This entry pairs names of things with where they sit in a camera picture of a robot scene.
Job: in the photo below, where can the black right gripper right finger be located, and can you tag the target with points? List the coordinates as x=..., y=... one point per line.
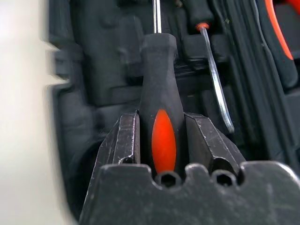
x=211, y=143

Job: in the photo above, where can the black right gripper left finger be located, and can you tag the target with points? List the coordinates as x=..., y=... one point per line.
x=126, y=138

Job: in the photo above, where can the black plastic tool case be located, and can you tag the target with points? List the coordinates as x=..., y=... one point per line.
x=93, y=70

